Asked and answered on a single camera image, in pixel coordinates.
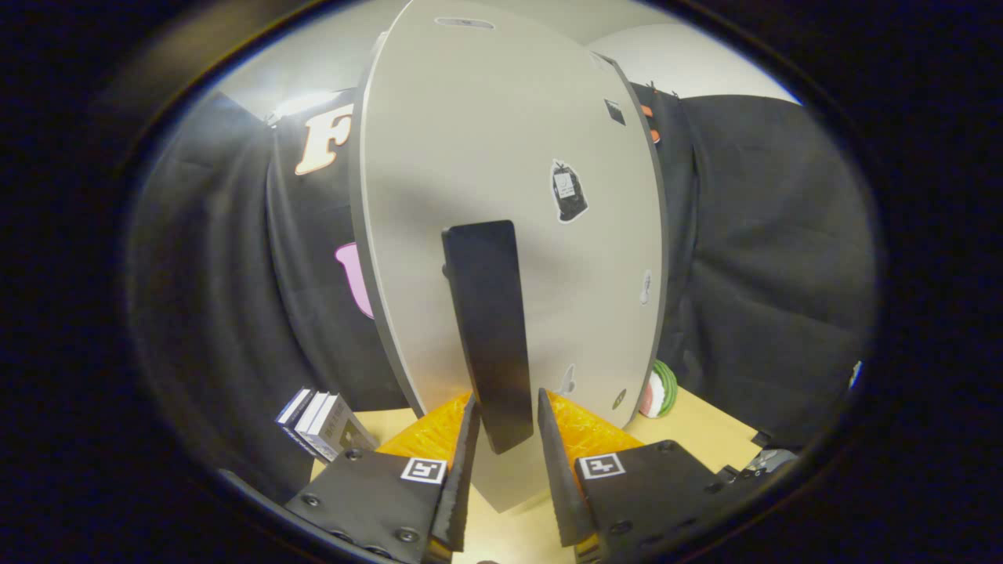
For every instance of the white and blue book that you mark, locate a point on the white and blue book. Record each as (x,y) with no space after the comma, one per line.
(337,431)
(312,411)
(294,406)

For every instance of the white shoe cabinet door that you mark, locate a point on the white shoe cabinet door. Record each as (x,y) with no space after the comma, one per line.
(470,141)

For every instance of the black backdrop cloth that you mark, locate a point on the black backdrop cloth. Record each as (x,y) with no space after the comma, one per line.
(783,274)

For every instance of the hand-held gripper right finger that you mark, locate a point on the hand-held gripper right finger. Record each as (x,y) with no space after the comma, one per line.
(560,486)

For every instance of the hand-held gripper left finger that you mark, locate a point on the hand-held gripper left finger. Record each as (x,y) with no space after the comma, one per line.
(462,486)

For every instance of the green striped watermelon toy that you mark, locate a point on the green striped watermelon toy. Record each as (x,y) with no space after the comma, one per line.
(662,388)

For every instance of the grey shoe cabinet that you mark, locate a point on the grey shoe cabinet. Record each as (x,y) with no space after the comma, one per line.
(359,258)

